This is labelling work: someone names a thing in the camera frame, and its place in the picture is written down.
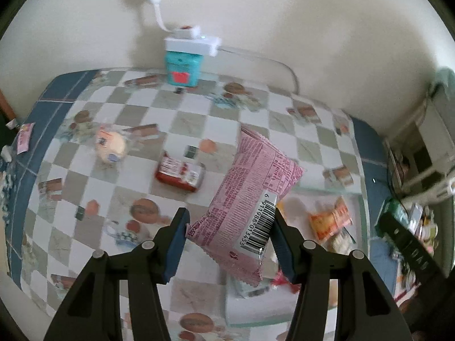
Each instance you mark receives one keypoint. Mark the teal box with red crab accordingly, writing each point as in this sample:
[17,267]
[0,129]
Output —
[183,67]

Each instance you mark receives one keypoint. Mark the checkered tablecloth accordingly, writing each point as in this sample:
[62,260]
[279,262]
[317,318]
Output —
[199,113]

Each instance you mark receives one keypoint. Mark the orange chip packet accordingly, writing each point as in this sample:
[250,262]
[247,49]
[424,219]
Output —
[328,222]

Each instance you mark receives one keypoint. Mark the white power strip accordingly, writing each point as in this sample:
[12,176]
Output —
[192,45]

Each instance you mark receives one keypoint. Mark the brown wooden post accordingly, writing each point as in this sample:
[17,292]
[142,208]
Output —
[6,108]

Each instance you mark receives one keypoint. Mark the red snack packet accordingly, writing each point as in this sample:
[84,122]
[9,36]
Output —
[177,172]

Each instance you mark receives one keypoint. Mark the white tray with green rim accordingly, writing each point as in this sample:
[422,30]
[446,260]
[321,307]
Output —
[256,309]

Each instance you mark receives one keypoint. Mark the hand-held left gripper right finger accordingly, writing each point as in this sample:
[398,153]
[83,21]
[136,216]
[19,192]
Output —
[286,255]

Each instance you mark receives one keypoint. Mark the white shelf unit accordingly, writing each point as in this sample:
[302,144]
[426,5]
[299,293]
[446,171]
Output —
[437,128]

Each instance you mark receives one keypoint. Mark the small pink packet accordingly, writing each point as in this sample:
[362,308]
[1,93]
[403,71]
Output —
[25,138]

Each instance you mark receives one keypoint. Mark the white cookie packet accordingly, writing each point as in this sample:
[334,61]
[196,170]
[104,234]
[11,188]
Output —
[339,245]

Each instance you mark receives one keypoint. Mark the small red candy packet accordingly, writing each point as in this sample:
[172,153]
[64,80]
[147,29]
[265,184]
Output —
[280,279]

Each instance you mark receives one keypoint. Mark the pink snack packet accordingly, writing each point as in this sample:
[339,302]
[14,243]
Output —
[245,191]

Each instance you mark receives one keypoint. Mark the green white snack packet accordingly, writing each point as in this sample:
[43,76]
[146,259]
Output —
[248,287]

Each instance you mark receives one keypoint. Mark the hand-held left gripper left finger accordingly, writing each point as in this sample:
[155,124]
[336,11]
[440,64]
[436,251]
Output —
[174,252]

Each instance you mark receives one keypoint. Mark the bread in clear wrapper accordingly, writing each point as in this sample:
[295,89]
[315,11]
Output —
[110,145]

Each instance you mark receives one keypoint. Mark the crumpled printed plastic bag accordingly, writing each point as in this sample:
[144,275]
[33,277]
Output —
[5,174]

